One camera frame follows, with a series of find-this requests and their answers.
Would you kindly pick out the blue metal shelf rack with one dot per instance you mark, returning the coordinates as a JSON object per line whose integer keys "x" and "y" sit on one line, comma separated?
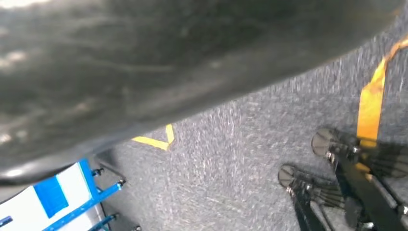
{"x": 87, "y": 181}

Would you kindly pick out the blue plastic storage bin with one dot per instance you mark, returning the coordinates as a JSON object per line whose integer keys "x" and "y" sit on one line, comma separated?
{"x": 51, "y": 197}

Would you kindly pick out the black robot foot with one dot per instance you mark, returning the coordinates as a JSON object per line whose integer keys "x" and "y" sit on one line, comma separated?
{"x": 366, "y": 197}

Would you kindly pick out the white plastic storage bin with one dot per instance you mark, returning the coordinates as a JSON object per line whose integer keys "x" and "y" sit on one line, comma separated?
{"x": 19, "y": 207}

